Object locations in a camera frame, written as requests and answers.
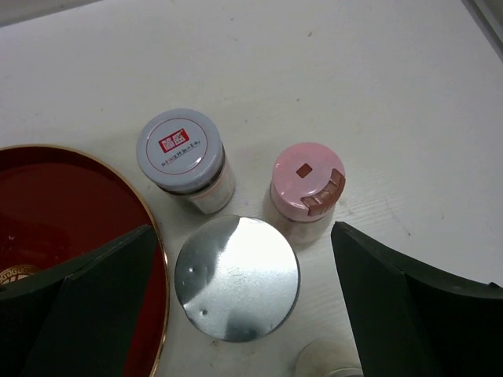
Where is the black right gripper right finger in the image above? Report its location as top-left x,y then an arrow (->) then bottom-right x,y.
331,221 -> 502,376

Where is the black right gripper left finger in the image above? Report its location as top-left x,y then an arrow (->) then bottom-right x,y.
1,225 -> 157,376

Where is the pink-lid jar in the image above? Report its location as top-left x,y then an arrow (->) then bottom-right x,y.
263,142 -> 346,247

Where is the white-lid dark sauce jar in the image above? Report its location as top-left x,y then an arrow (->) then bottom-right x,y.
136,108 -> 235,214

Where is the chrome-cap white salt shaker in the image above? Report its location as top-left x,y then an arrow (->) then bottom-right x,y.
293,338 -> 364,377

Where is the round red lacquer tray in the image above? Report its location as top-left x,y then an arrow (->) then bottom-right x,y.
0,144 -> 171,377

